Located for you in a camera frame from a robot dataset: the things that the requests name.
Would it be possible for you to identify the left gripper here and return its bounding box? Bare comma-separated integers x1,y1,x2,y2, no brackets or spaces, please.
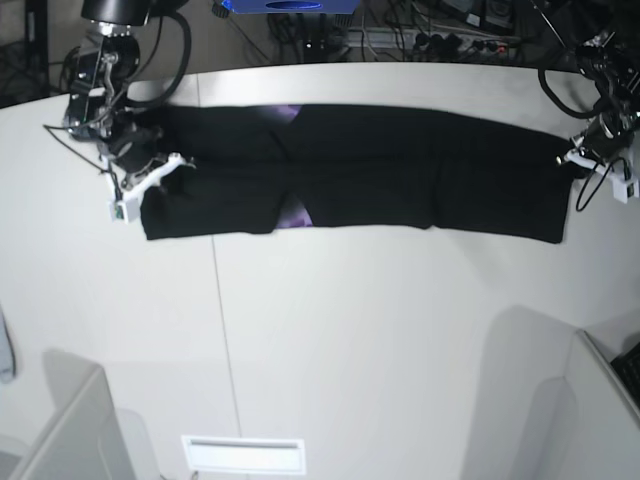
556,117,633,183

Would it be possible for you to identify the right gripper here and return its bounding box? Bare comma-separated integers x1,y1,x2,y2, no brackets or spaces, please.
102,127,195,201

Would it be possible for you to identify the black T-shirt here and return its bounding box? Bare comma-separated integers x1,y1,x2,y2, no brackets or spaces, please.
136,105,577,244

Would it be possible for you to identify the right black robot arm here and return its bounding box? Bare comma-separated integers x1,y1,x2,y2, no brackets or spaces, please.
63,1,192,203

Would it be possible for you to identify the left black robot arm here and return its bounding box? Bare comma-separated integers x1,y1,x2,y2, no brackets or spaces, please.
532,1,639,187

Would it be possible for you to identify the blue box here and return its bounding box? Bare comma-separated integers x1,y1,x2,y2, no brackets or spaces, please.
220,0,360,14

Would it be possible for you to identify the black keyboard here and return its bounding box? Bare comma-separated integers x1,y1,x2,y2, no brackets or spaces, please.
611,344,640,404

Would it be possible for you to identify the grey folded cloth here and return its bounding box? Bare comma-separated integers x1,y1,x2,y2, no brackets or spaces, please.
0,312,16,384

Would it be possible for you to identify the white right bin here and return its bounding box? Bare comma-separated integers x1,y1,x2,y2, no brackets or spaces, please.
525,331,639,479

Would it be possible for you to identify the white bin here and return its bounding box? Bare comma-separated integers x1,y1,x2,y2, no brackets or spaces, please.
1,350,163,479
525,331,639,479

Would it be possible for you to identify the white left bin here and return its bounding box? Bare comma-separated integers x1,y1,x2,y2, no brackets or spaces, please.
1,350,163,479

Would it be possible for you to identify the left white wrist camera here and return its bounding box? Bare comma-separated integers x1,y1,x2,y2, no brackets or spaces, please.
611,177,639,204

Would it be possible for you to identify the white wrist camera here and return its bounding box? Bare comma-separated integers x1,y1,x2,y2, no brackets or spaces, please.
108,198,140,224
611,177,639,204

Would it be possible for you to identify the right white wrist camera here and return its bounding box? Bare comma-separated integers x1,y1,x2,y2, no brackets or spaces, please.
108,198,140,224

